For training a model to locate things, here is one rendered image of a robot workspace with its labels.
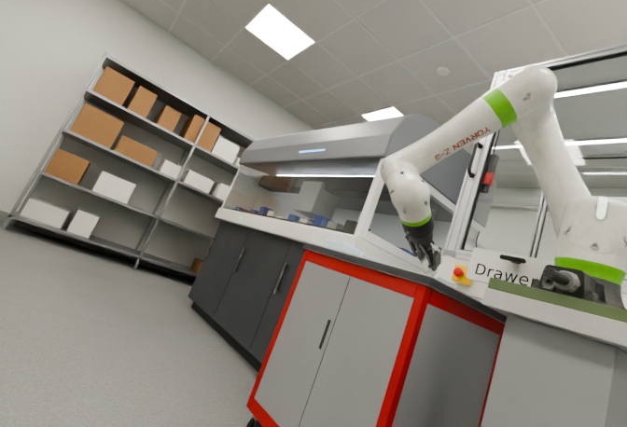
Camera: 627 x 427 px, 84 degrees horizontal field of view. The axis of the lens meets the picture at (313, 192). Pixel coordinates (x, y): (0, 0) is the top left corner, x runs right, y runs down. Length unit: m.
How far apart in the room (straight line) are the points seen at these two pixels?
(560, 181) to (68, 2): 4.96
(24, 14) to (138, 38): 1.08
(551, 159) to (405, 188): 0.44
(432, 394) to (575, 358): 0.49
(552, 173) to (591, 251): 0.31
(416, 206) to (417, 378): 0.50
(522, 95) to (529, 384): 0.70
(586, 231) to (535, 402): 0.37
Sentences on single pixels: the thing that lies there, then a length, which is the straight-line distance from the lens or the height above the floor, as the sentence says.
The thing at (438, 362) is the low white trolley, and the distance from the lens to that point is 1.23.
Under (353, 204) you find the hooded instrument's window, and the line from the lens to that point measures 1.93.
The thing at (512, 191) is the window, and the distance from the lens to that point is 1.79.
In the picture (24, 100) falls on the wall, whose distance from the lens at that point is 4.90.
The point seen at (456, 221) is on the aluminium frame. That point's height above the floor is 1.12.
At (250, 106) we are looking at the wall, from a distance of 5.30.
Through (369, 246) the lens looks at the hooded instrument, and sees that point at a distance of 1.88.
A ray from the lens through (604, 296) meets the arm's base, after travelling 0.96.
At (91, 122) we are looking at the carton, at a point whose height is 1.27.
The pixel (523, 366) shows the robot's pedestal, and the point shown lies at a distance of 0.92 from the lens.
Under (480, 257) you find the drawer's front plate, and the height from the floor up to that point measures 0.90.
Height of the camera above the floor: 0.64
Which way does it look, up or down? 13 degrees up
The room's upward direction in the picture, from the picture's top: 21 degrees clockwise
